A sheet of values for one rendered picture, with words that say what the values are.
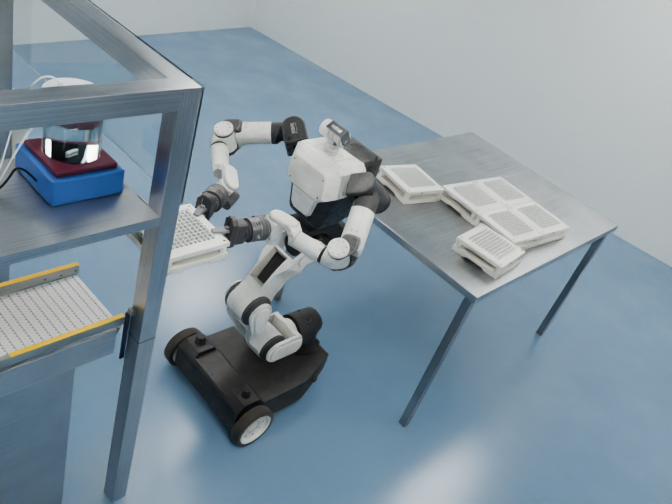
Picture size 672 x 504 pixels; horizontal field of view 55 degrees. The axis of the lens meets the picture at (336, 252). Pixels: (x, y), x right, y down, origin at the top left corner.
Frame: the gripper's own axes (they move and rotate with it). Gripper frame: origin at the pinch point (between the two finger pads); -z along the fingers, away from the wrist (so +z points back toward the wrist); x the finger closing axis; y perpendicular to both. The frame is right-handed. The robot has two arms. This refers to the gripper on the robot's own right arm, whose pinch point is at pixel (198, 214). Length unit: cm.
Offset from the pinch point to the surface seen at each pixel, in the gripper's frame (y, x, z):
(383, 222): -62, 16, 75
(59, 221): 14, -26, -64
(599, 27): -168, -51, 401
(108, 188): 11, -29, -47
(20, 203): 25, -26, -64
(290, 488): -68, 105, -9
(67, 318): 16, 18, -51
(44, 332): 18, 18, -60
